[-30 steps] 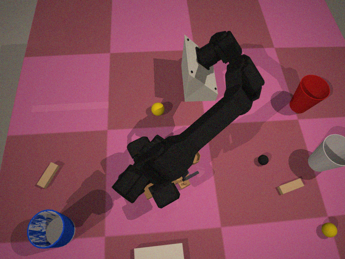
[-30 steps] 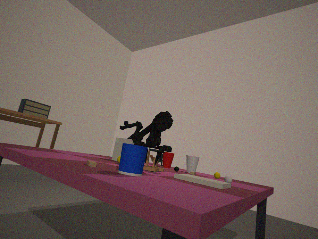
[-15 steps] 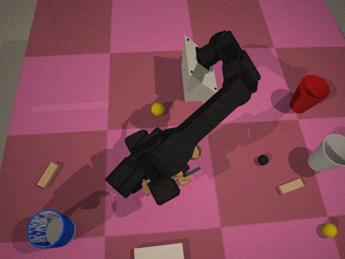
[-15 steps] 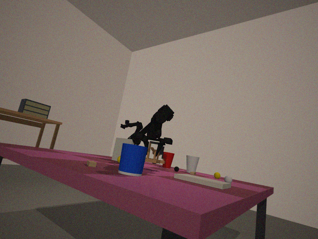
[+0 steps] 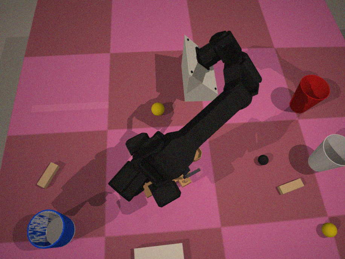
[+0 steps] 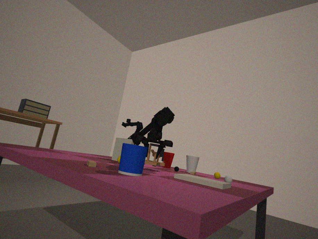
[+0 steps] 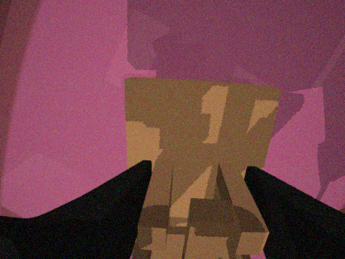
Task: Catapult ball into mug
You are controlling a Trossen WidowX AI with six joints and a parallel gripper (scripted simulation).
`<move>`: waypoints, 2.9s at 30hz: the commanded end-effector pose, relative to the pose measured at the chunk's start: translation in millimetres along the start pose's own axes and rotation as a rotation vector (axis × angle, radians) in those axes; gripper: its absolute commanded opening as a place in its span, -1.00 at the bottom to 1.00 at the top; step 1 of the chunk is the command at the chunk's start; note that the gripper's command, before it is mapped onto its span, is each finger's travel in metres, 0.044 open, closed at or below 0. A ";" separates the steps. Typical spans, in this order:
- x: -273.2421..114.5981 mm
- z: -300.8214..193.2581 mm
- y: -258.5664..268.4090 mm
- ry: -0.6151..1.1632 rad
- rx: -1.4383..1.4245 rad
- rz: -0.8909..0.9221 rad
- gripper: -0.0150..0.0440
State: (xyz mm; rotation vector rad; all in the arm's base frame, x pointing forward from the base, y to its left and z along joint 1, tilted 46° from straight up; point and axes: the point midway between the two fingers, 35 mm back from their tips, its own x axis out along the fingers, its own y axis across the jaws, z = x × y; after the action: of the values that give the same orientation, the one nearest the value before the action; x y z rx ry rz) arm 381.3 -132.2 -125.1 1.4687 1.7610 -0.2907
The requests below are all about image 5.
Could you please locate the yellow ball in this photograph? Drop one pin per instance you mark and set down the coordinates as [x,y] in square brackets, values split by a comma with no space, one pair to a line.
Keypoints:
[157,109]
[329,230]

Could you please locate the blue mug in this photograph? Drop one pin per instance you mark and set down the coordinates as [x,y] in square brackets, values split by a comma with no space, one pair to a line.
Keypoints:
[50,229]

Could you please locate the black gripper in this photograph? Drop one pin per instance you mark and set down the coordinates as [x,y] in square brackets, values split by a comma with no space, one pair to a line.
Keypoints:
[163,194]

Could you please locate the red cup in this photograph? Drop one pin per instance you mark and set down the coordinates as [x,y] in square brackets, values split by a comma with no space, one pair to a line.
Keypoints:
[311,90]

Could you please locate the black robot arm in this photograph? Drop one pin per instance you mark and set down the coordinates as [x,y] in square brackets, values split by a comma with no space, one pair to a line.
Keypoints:
[171,154]

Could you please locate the black ball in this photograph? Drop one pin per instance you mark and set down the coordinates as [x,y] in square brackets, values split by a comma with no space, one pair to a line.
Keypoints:
[263,159]

